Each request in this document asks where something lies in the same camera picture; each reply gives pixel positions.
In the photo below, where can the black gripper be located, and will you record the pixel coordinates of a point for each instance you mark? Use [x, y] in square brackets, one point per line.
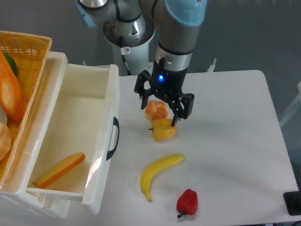
[166, 85]

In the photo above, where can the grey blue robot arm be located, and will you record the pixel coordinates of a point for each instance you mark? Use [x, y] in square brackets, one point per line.
[153, 40]

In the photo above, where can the white drawer cabinet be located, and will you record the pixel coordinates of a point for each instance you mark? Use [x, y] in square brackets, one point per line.
[14, 197]

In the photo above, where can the orange bread roll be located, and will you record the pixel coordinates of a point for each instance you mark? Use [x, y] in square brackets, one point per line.
[156, 110]

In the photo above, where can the yellow bell pepper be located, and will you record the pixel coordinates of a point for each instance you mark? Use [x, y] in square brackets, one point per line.
[162, 129]

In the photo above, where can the yellow banana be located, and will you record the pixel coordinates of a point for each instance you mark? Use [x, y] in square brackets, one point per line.
[156, 167]

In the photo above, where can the red bell pepper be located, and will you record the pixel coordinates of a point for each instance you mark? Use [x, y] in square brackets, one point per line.
[187, 203]

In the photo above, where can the orange cheese wedge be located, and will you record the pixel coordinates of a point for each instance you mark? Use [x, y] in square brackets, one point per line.
[58, 170]

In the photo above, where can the yellow woven basket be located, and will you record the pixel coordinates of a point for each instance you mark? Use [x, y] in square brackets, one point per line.
[30, 54]

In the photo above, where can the orange baguette loaf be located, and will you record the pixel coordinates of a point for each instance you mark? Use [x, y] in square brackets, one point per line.
[12, 99]

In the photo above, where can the green vegetable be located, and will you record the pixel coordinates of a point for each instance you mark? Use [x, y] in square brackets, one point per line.
[11, 63]

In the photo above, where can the round bread bun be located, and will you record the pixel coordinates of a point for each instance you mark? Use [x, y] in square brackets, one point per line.
[5, 140]

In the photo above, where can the black device at table edge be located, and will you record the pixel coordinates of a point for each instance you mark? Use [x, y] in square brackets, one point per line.
[293, 202]

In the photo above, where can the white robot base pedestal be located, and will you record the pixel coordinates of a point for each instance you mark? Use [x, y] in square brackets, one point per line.
[137, 58]

